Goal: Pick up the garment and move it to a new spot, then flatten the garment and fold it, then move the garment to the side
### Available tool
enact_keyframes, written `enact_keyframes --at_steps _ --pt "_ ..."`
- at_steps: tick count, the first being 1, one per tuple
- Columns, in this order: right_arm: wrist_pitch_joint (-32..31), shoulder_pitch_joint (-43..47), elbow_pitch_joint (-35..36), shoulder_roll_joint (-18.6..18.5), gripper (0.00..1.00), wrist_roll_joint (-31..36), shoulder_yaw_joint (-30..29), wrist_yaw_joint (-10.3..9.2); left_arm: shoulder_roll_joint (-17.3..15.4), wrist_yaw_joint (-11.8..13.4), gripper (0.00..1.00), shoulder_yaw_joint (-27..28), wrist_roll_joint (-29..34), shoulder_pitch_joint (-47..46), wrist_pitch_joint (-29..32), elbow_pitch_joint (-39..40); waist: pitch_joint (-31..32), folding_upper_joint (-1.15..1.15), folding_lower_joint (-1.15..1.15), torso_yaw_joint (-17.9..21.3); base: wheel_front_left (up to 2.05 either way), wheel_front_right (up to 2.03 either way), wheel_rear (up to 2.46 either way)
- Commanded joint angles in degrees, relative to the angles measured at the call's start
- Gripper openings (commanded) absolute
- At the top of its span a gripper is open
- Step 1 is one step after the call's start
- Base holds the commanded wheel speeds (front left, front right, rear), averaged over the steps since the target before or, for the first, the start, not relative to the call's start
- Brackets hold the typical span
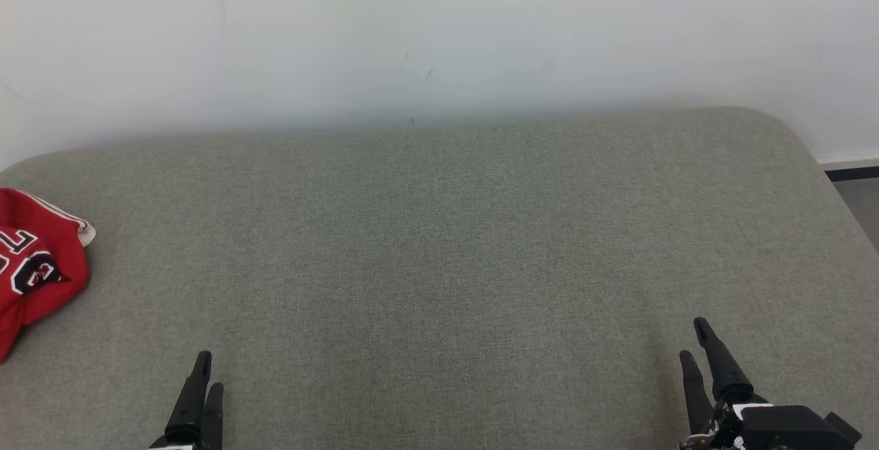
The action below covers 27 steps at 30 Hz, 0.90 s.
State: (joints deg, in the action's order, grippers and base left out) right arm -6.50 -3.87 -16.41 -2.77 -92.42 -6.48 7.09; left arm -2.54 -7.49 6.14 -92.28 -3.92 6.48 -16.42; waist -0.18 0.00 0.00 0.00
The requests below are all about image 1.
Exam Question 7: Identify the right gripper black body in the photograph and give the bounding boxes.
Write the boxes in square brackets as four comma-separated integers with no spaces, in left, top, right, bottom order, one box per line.
[678,395,863,450]

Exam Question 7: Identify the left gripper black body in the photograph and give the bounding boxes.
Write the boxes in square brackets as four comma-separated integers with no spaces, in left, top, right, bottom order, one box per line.
[148,433,205,450]

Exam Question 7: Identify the white and black baseboard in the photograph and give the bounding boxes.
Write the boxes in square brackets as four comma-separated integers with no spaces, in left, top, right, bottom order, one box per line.
[816,155,879,182]

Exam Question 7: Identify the red jersey with white sleeves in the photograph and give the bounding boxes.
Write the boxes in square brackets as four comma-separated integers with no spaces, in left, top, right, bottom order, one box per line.
[0,188,97,365]

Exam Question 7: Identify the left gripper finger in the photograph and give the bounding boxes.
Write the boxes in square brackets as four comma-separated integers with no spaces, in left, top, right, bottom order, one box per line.
[165,350,213,438]
[201,383,225,450]

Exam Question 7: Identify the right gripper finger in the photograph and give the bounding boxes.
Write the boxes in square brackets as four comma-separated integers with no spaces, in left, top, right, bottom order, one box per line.
[693,317,755,404]
[679,350,715,436]

